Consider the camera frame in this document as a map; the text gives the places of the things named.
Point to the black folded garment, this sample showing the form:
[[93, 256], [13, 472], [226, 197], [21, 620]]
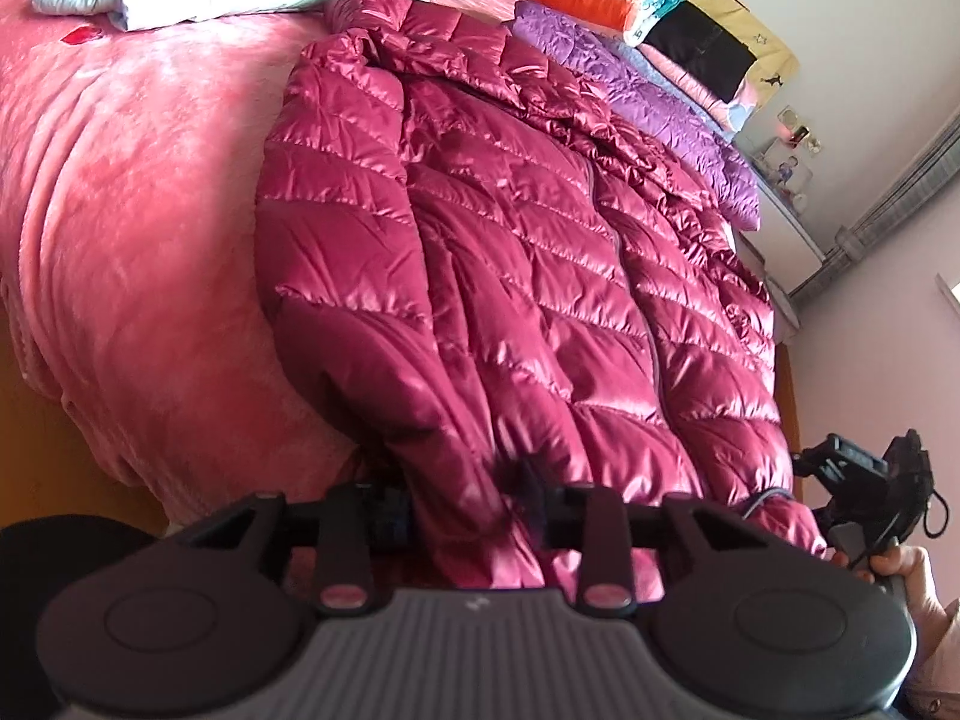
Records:
[[703, 48]]

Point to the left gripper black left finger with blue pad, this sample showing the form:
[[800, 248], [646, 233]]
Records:
[[363, 531]]

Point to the pink fleece bed cover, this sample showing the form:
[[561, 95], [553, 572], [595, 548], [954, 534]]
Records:
[[139, 376]]

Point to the purple quilted jacket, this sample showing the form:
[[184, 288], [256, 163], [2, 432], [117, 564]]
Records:
[[642, 95]]

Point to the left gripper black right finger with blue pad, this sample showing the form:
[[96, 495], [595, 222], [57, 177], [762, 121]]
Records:
[[592, 522]]

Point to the pink folded blanket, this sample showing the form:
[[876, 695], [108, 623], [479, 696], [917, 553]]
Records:
[[730, 117]]

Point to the grey corrugated pipe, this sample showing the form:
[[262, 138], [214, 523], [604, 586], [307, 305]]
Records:
[[926, 178]]

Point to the yellow headboard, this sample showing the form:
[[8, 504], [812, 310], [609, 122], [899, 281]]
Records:
[[775, 64]]

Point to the white nightstand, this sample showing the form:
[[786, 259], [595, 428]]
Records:
[[789, 252]]

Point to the person's right hand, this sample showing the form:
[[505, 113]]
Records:
[[913, 565]]

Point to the magenta quilted down jacket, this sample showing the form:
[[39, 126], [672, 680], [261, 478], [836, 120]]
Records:
[[475, 268]]

